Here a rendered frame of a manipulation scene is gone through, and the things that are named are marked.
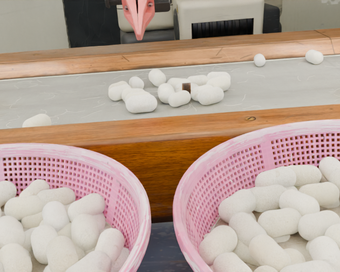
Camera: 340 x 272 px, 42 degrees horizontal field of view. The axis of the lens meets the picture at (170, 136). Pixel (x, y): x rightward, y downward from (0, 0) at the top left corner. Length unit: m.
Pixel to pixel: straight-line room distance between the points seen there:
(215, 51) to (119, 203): 0.47
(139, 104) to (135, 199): 0.23
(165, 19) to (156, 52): 0.70
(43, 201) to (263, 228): 0.17
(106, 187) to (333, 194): 0.17
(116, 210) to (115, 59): 0.45
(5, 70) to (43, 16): 1.86
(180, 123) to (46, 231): 0.17
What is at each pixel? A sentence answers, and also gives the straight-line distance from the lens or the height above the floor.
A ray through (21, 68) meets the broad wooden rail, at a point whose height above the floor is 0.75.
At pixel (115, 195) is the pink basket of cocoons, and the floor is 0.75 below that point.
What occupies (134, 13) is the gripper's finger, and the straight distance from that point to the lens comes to 0.64.
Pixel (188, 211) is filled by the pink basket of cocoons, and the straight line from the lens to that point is 0.30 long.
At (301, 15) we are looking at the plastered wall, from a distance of 2.82.
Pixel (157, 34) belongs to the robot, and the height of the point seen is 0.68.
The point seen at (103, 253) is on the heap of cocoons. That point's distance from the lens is 0.29.
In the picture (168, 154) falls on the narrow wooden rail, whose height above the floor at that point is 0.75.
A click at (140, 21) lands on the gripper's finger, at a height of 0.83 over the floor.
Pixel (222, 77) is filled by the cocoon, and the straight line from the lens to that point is 0.59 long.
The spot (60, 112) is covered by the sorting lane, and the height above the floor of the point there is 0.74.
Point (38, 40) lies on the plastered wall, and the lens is 2.67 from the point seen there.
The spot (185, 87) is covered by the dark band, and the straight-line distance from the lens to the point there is 0.57.
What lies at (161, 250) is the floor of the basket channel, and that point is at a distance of 0.40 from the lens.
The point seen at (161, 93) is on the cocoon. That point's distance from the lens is 0.56.
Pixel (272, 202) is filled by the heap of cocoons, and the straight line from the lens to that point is 0.35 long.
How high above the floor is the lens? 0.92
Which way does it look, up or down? 22 degrees down
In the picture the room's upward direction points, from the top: 4 degrees counter-clockwise
